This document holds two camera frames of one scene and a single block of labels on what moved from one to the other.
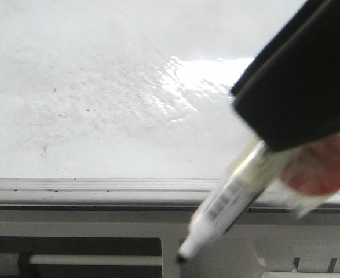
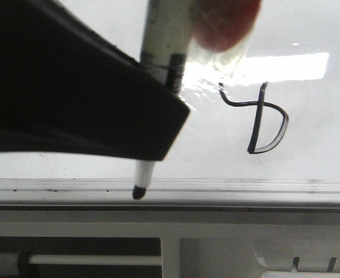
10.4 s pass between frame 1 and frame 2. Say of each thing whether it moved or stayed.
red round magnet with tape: moved
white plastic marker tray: stayed
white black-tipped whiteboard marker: moved
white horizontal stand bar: stayed
